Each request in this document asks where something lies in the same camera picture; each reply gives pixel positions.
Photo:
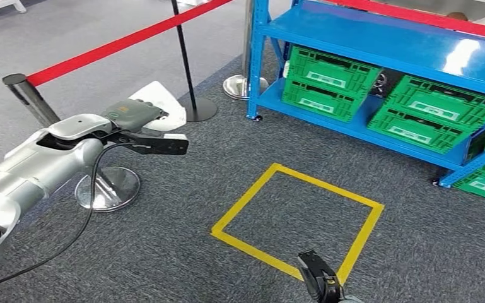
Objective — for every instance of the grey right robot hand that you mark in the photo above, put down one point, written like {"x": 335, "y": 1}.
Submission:
{"x": 353, "y": 299}

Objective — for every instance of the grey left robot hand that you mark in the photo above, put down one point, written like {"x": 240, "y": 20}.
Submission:
{"x": 131, "y": 113}

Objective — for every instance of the white plastic part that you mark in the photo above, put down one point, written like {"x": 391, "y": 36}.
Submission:
{"x": 163, "y": 100}

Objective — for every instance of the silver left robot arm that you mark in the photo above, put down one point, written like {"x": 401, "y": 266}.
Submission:
{"x": 37, "y": 167}

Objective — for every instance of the blue metal shelf rack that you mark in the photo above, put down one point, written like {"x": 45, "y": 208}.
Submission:
{"x": 371, "y": 37}

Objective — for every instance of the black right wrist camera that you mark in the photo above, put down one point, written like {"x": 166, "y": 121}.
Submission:
{"x": 317, "y": 276}

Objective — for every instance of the black stanchion post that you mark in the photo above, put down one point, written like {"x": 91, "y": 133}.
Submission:
{"x": 198, "y": 111}

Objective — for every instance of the white furniture frame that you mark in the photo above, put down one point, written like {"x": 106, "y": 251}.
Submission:
{"x": 0, "y": 5}

